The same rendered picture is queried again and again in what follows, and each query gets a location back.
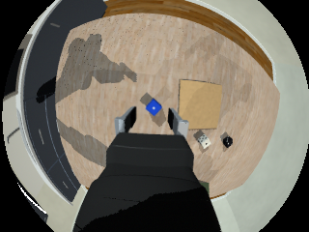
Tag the tan flat mat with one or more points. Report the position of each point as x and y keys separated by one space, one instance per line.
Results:
x=200 y=103

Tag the blue die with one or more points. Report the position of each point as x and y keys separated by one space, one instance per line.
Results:
x=153 y=106

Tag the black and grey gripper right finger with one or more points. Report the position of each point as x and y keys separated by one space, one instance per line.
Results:
x=176 y=123

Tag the black die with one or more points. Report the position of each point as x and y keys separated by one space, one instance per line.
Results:
x=228 y=141

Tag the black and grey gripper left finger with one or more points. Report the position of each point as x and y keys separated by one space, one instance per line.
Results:
x=124 y=123

